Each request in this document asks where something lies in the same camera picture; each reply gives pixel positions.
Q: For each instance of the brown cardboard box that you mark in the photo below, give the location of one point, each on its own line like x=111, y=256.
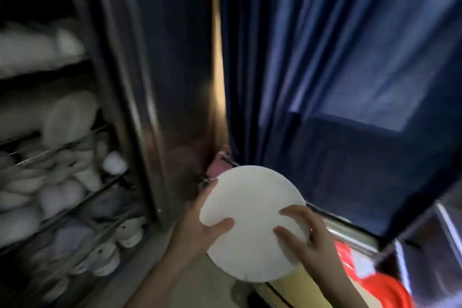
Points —
x=292, y=289

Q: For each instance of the person's right hand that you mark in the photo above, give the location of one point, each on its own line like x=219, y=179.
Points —
x=317, y=246

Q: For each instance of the white round plate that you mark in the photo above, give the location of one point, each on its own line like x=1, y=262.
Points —
x=249, y=206

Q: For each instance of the dark blue drape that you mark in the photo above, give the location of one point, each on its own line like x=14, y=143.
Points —
x=325, y=66

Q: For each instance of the person's left hand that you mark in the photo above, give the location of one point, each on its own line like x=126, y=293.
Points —
x=191, y=235

